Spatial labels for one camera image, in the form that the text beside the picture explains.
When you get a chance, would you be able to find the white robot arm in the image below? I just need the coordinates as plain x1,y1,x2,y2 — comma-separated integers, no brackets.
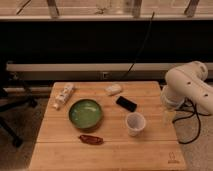
160,61,213,124

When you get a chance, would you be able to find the green ceramic bowl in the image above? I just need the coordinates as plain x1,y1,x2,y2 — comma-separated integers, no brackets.
69,99,103,129

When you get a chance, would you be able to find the black rectangular phone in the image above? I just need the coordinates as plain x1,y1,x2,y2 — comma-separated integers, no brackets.
116,96,137,112

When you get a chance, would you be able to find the dark red chili pepper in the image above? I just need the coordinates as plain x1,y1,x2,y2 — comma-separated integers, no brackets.
79,135,103,145

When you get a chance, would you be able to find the white tube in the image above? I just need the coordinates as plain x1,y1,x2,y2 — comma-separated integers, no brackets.
53,83,74,110

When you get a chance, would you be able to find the white baseboard heater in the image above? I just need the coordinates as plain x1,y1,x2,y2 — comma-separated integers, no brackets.
5,61,213,82

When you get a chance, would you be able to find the black office chair base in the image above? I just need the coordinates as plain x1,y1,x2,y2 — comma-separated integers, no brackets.
0,78,38,148

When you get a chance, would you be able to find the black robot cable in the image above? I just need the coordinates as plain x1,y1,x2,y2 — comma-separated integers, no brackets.
172,98,213,145

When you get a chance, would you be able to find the thin black hanging cable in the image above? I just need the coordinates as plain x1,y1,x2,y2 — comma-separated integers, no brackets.
121,11,156,80

